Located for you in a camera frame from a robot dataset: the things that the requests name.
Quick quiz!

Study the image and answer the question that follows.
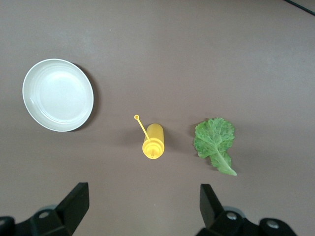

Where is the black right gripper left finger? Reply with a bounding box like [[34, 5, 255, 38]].
[[0, 182, 90, 236]]

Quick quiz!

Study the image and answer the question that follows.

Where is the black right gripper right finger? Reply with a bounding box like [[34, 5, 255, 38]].
[[196, 184, 297, 236]]

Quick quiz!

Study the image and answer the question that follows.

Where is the green lettuce leaf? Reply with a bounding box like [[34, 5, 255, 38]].
[[193, 118, 238, 177]]

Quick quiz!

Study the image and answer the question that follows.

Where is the yellow mustard squeeze bottle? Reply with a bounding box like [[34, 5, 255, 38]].
[[133, 114, 165, 160]]

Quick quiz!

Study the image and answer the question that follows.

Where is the white plate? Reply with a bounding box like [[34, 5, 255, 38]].
[[22, 58, 95, 133]]

